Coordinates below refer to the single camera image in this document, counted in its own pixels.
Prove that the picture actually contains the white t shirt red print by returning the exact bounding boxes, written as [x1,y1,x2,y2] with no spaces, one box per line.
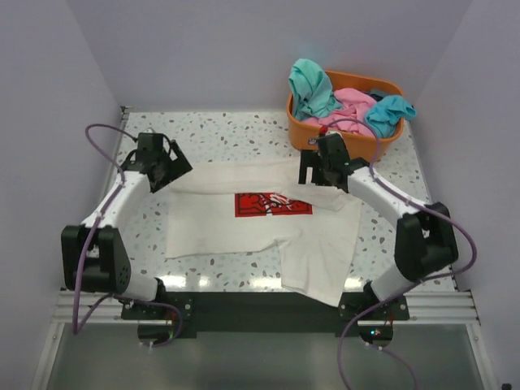
[166,158,362,306]

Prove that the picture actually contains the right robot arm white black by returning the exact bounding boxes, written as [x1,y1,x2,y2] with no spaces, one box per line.
[298,133,458,306]

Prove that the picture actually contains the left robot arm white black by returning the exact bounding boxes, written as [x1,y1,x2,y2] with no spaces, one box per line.
[61,132,192,306]

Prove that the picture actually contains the orange plastic laundry basket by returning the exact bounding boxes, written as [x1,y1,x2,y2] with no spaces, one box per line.
[286,69,405,165]

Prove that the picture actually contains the pink t shirt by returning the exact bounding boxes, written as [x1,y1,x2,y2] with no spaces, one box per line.
[303,88,376,137]

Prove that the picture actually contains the teal green t shirt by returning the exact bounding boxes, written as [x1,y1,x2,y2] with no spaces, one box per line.
[288,58,343,121]

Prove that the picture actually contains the light blue t shirt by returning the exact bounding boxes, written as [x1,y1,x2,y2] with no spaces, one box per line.
[365,95,417,138]

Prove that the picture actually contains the dark navy garment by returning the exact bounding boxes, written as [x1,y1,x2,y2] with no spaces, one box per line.
[368,89,389,102]

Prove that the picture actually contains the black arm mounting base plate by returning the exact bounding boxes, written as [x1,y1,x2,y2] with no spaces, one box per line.
[120,290,410,340]

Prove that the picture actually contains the aluminium table frame rail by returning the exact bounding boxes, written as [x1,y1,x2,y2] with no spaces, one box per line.
[50,263,484,326]

